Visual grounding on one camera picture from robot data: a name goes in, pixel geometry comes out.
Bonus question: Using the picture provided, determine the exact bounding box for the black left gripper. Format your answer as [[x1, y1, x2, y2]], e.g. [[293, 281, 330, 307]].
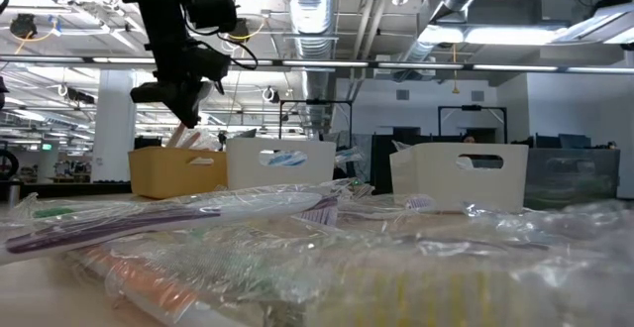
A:
[[129, 43, 233, 131]]

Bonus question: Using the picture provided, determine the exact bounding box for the toothbrush with purple bristles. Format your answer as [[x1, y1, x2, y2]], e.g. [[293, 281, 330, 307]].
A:
[[296, 202, 341, 228], [405, 193, 438, 213]]

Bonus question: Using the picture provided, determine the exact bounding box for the black monitor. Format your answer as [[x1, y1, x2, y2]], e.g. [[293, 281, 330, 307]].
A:
[[133, 135, 163, 149], [558, 133, 593, 150]]

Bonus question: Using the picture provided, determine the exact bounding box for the yellow plastic bin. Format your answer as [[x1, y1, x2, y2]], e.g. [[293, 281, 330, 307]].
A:
[[128, 147, 229, 200]]

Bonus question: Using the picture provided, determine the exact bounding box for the white pillar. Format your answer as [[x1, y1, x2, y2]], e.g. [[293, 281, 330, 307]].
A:
[[91, 68, 139, 183]]

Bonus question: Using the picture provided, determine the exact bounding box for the black ceiling device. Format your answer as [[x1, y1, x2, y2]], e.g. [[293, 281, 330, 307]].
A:
[[230, 17, 252, 42], [8, 12, 40, 40]]

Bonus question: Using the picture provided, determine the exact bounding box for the white plastic bin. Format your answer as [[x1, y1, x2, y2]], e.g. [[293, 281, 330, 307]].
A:
[[226, 137, 338, 190], [389, 141, 530, 214]]

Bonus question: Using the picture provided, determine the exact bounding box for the long overhead beam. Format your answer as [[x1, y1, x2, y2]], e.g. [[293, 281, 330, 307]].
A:
[[0, 54, 634, 74]]

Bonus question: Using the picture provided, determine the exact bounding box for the black round hoop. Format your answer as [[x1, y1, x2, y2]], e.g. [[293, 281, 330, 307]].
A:
[[0, 149, 21, 179]]

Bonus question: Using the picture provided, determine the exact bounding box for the silver metal tumbler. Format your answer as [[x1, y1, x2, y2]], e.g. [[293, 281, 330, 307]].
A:
[[7, 177, 22, 209]]

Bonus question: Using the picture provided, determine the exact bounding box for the yellow toothbrush in wrapper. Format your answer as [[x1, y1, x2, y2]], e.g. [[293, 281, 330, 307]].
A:
[[306, 262, 546, 327]]

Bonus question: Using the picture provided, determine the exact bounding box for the rectangular ceiling light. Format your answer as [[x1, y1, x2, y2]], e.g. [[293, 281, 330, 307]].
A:
[[418, 23, 561, 47]]

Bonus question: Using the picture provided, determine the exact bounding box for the grey translucent plastic bin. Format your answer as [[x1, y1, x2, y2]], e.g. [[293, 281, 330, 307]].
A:
[[524, 147, 621, 212]]

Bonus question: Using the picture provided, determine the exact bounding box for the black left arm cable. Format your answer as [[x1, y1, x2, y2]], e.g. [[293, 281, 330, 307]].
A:
[[185, 0, 260, 71]]

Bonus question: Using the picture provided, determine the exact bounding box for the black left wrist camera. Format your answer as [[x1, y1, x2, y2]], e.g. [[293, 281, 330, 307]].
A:
[[186, 0, 239, 35]]

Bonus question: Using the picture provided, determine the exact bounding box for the black aluminium table frame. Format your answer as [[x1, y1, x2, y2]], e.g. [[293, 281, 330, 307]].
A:
[[0, 181, 392, 200]]

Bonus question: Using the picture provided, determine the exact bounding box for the yellow hanging cord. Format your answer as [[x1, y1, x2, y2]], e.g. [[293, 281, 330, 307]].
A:
[[449, 43, 461, 95]]

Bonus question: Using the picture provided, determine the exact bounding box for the black workstation frame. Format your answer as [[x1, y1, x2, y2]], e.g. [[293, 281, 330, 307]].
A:
[[437, 103, 509, 145]]

